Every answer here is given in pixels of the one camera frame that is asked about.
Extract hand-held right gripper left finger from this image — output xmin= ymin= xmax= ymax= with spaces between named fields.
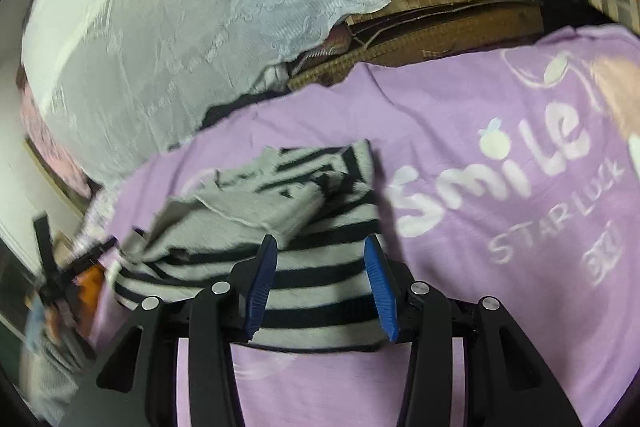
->
xmin=60 ymin=234 xmax=279 ymax=427

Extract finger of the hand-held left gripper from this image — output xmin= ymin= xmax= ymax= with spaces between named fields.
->
xmin=65 ymin=237 xmax=119 ymax=280

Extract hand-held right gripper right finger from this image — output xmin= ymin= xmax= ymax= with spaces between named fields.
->
xmin=363 ymin=234 xmax=589 ymax=427

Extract black grey striped sweater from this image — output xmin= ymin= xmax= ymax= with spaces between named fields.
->
xmin=106 ymin=139 xmax=402 ymax=354

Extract orange folded cloth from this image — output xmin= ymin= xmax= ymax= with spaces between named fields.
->
xmin=45 ymin=266 xmax=108 ymax=335

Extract purple floral sheet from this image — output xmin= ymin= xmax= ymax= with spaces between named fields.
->
xmin=77 ymin=191 xmax=123 ymax=253

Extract blue plush cloth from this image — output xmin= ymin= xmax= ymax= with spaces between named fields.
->
xmin=21 ymin=302 xmax=98 ymax=415

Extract pink floral cloth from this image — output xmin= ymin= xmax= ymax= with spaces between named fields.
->
xmin=16 ymin=66 xmax=97 ymax=204

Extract purple printed blanket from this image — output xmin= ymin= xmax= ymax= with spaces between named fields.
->
xmin=87 ymin=24 xmax=640 ymax=427

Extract brown cardboard box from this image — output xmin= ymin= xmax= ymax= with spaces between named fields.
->
xmin=287 ymin=0 xmax=546 ymax=92

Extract white lace cloth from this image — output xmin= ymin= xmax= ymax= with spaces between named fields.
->
xmin=20 ymin=0 xmax=537 ymax=184

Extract wooden frame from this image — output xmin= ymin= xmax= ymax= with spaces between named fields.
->
xmin=22 ymin=136 xmax=92 ymax=220

